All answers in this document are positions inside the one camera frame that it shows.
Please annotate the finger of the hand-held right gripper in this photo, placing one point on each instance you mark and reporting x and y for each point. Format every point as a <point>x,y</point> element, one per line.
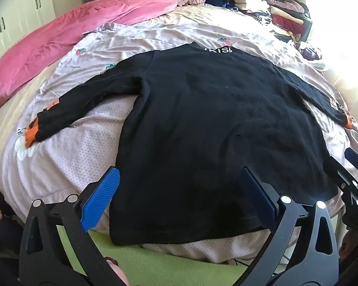
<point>337,171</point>
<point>355,162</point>

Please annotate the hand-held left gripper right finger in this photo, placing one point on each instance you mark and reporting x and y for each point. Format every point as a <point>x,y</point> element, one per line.
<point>256,198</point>

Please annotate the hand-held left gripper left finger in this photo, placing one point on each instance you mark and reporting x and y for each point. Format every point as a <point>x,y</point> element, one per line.
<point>103,198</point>

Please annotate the black sweater with orange cuffs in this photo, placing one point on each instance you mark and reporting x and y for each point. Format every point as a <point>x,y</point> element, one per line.
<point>197,125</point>

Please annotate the white plastic bag of clothes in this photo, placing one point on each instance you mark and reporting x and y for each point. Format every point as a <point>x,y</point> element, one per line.
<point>311,53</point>

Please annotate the stack of folded clothes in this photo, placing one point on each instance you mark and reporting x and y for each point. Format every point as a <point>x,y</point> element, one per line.
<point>274,9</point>

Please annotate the navy blue clothes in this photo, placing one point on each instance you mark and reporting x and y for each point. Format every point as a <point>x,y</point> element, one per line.
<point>220,3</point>

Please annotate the person's left hand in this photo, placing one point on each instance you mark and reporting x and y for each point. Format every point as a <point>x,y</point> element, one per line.
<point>117,274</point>

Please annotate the lilac strawberry print blanket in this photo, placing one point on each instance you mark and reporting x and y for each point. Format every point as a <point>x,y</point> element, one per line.
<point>77,161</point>

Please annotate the green cloth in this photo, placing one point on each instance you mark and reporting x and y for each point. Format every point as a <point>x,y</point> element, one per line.
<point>167,265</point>

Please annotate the pink quilt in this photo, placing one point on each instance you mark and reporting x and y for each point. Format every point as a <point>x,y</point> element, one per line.
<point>62,35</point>

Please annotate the cream wardrobe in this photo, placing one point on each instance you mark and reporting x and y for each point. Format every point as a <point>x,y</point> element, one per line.
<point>18,6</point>

